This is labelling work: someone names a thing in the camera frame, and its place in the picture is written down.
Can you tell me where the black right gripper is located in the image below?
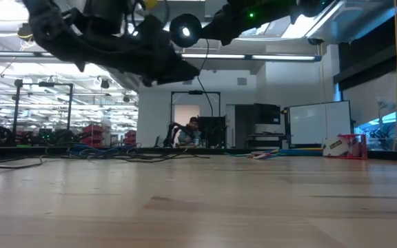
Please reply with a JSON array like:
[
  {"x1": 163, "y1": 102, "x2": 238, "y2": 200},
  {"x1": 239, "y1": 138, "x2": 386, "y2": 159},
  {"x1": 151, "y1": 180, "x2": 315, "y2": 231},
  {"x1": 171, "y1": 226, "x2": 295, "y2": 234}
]
[{"x1": 200, "y1": 0, "x2": 305, "y2": 47}]

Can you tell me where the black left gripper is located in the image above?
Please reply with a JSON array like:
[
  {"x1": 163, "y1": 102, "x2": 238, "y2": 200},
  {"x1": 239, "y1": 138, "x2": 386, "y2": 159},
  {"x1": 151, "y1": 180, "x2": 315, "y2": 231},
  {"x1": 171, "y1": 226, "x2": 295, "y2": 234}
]
[{"x1": 62, "y1": 0, "x2": 201, "y2": 87}]

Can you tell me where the black round cord spool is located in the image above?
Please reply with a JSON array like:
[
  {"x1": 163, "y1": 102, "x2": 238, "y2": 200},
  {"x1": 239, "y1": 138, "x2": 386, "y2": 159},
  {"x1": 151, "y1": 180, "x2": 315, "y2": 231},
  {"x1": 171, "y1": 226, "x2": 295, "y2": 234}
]
[{"x1": 169, "y1": 13, "x2": 203, "y2": 48}]

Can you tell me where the long thin black cord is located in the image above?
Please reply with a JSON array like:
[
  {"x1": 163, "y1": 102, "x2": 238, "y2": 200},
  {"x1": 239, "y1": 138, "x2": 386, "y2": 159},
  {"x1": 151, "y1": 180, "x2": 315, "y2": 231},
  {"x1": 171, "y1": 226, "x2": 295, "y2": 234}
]
[{"x1": 0, "y1": 37, "x2": 216, "y2": 169}]

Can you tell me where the long ceiling light bar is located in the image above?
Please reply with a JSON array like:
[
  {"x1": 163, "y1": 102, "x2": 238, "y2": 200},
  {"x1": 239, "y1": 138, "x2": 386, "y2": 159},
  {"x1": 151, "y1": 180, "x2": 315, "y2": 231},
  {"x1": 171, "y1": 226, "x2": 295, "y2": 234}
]
[{"x1": 0, "y1": 50, "x2": 323, "y2": 63}]

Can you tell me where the person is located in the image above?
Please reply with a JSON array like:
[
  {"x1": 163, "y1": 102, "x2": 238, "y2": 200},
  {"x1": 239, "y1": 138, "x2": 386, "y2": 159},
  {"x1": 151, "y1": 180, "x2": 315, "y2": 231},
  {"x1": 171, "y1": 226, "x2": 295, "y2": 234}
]
[{"x1": 178, "y1": 116, "x2": 203, "y2": 147}]

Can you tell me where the red tool cabinet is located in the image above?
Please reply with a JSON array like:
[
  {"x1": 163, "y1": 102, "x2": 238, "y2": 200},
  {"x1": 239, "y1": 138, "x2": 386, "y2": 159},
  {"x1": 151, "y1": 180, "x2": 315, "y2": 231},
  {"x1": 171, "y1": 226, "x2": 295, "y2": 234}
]
[
  {"x1": 124, "y1": 130, "x2": 138, "y2": 145},
  {"x1": 82, "y1": 123, "x2": 107, "y2": 149}
]

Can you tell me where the black monitor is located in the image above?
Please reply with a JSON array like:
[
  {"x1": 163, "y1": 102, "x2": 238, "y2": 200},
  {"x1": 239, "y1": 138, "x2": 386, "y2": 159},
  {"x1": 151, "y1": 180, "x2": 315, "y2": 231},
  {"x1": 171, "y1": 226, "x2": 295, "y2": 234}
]
[{"x1": 253, "y1": 103, "x2": 282, "y2": 125}]

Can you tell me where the whiteboard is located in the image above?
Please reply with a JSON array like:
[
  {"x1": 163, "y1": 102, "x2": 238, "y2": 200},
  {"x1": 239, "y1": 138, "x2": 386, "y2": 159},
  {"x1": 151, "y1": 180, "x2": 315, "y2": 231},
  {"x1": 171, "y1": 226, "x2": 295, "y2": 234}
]
[{"x1": 289, "y1": 100, "x2": 353, "y2": 146}]

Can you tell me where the bundle of coloured tubes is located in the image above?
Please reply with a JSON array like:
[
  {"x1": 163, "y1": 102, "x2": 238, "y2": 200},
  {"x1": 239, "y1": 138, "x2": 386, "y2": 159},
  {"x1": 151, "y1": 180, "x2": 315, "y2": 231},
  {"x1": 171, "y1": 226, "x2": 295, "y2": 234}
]
[{"x1": 260, "y1": 146, "x2": 323, "y2": 155}]

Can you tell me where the red tape dispenser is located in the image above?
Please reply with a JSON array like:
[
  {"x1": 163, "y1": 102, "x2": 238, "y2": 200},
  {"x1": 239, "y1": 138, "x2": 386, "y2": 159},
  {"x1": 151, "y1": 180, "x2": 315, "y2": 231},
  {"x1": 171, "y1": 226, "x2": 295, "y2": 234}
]
[{"x1": 336, "y1": 134, "x2": 369, "y2": 161}]

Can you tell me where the black robot station frame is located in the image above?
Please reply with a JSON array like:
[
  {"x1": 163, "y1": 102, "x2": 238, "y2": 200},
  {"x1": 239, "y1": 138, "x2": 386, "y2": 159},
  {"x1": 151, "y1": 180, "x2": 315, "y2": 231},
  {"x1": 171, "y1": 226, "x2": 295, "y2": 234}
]
[
  {"x1": 169, "y1": 90, "x2": 222, "y2": 149},
  {"x1": 12, "y1": 79, "x2": 75, "y2": 147}
]

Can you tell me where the black ceiling cord reel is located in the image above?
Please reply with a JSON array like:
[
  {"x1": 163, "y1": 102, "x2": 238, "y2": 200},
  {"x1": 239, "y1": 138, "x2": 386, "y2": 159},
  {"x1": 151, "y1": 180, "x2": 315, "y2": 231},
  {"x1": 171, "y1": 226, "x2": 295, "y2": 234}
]
[{"x1": 16, "y1": 22, "x2": 34, "y2": 49}]

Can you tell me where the yellow hanging cable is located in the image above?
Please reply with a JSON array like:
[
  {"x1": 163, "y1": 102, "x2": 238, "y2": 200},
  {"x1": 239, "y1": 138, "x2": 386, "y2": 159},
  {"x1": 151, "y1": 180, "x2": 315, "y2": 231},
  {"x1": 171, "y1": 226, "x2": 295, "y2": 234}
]
[{"x1": 392, "y1": 0, "x2": 397, "y2": 152}]

